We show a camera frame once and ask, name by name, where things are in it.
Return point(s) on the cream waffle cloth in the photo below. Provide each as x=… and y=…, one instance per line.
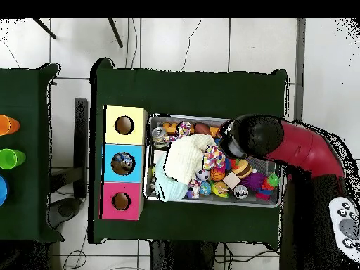
x=185, y=157

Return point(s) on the mint green waffle cloth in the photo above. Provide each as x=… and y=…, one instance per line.
x=171, y=191

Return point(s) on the crushed clear plastic bottle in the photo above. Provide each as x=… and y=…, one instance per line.
x=123, y=160

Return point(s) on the blue plastic cup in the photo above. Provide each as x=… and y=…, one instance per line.
x=2, y=191

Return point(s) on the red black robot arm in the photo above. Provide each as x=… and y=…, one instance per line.
x=303, y=152

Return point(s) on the shallow silver mesh bin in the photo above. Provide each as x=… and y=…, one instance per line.
x=157, y=119

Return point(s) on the wooden box with three holes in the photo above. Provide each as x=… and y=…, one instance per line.
x=137, y=174

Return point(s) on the crushed metal can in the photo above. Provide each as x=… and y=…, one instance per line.
x=159, y=135

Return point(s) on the brown toy football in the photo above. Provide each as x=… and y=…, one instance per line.
x=202, y=128

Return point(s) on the orange toy basketball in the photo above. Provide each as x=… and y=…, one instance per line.
x=217, y=174

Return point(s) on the dark green table cloth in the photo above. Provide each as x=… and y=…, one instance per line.
x=28, y=197
x=182, y=92

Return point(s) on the plain wooden cube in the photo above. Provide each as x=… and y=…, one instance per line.
x=232, y=180

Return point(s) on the tan brown toy burger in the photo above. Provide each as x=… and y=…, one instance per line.
x=242, y=168

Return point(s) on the purple spiky ball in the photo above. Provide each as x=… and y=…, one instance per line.
x=253, y=181

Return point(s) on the grey round stand foot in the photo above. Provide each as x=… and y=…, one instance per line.
x=66, y=209

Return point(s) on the black tripod leg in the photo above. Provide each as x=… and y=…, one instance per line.
x=45, y=28
x=116, y=33

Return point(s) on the green plastic cup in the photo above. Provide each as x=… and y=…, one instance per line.
x=11, y=159

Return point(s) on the orange plastic cup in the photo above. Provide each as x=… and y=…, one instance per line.
x=8, y=125

